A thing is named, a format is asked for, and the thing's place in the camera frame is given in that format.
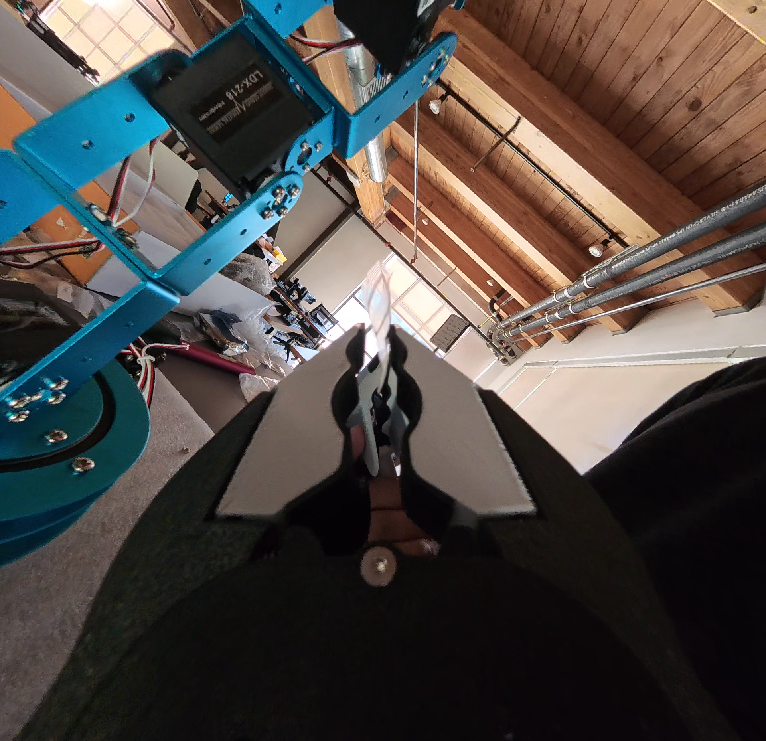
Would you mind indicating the wooden board on white stand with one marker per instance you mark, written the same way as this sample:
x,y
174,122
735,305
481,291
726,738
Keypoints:
x,y
173,178

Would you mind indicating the black light track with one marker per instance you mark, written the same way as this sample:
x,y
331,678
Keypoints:
x,y
538,166

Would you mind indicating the black wall panel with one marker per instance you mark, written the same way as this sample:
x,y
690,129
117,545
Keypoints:
x,y
450,333

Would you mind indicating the blue toy robot arm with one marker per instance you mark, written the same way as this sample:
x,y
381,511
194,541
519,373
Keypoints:
x,y
78,136

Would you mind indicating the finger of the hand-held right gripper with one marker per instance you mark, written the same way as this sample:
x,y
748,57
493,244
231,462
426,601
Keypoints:
x,y
366,424
395,424

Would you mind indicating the ceiling spotlight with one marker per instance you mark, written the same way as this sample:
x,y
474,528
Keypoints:
x,y
597,249
437,105

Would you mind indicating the large window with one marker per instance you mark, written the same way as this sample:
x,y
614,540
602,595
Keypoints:
x,y
413,292
102,29

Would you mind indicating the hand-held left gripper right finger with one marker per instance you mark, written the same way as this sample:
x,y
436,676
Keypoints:
x,y
467,453

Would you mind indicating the grey ceiling pipes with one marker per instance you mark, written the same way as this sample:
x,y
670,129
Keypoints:
x,y
658,262

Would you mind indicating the person's right hand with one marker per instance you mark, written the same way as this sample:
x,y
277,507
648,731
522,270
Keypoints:
x,y
389,513

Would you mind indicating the silver air duct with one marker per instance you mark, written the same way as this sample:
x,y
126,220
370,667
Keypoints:
x,y
377,154

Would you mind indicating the white foam sheet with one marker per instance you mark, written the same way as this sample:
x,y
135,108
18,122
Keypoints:
x,y
90,603

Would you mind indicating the orange white cardboard box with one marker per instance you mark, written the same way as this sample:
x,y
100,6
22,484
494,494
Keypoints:
x,y
60,238

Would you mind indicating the red screwdriver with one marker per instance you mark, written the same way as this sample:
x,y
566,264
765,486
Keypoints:
x,y
215,358

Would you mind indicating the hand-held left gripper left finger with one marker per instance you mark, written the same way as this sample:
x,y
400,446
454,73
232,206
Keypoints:
x,y
281,453

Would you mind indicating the background desk with equipment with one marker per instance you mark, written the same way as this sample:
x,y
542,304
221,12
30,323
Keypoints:
x,y
299,316

